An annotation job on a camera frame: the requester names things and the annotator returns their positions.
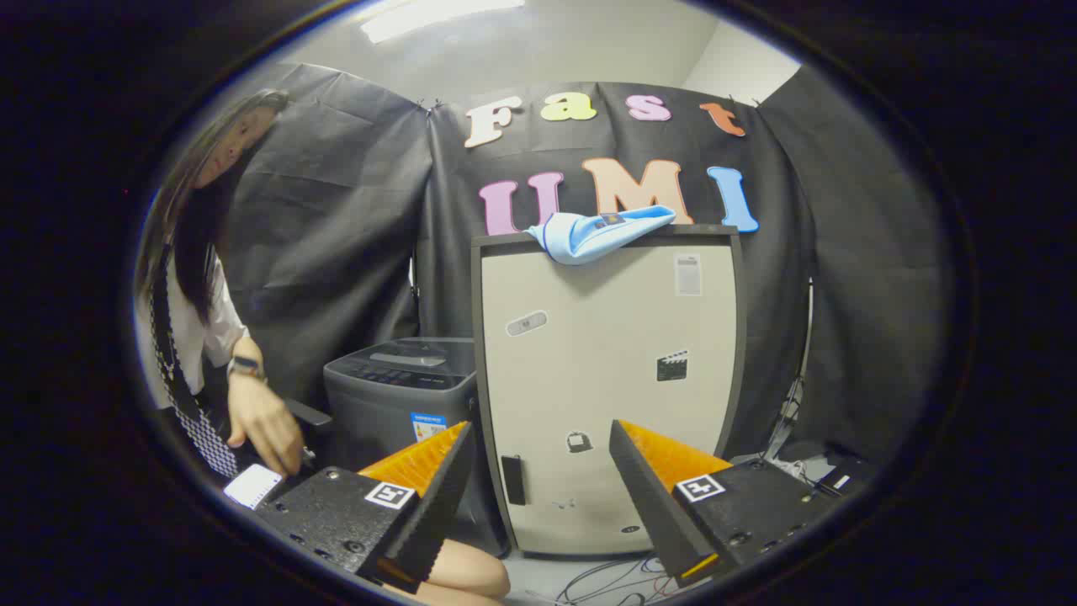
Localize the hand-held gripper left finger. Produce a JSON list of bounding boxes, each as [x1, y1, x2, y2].
[[252, 421, 475, 595]]

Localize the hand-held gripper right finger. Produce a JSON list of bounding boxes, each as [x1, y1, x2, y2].
[[608, 419, 834, 590]]

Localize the grey washing machine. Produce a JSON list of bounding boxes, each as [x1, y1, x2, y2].
[[324, 337, 510, 556]]

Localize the grey washing machine lid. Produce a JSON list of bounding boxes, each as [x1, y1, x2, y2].
[[362, 337, 477, 375]]

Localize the light blue garment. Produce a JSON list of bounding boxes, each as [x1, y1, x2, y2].
[[523, 205, 676, 266]]

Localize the person's bare knee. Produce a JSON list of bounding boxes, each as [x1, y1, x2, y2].
[[383, 537, 512, 606]]

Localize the black chair armrest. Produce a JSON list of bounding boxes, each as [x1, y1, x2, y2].
[[282, 397, 333, 430]]

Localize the light-coloured smartphone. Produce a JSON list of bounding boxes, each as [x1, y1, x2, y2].
[[223, 463, 284, 511]]

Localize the black backdrop cloth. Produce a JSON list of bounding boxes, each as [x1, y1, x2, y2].
[[168, 63, 956, 464]]

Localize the black cabinet handle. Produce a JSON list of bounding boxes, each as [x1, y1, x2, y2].
[[502, 454, 528, 506]]

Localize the black floor cables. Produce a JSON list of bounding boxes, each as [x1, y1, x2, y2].
[[555, 551, 699, 606]]

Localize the hanging cable bundle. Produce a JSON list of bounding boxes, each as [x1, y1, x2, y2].
[[757, 379, 810, 474]]

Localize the beige cabinet with dark frame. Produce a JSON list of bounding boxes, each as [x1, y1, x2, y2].
[[470, 223, 748, 559]]

